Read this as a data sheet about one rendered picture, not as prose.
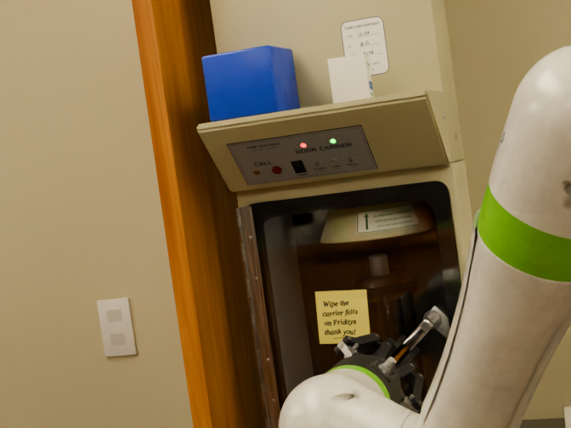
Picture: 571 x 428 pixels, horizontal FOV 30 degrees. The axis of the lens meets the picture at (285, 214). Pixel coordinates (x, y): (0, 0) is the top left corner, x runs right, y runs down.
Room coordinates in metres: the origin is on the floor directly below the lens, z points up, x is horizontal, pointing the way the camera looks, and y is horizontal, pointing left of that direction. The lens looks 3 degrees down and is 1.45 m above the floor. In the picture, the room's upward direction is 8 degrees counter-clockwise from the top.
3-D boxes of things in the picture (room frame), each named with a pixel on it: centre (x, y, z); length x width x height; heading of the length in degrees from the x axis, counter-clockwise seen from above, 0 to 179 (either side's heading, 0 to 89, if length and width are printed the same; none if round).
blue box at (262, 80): (1.48, 0.02, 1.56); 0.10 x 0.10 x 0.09; 71
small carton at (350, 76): (1.44, -0.11, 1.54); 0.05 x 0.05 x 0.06; 79
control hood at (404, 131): (1.45, -0.07, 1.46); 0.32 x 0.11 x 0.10; 71
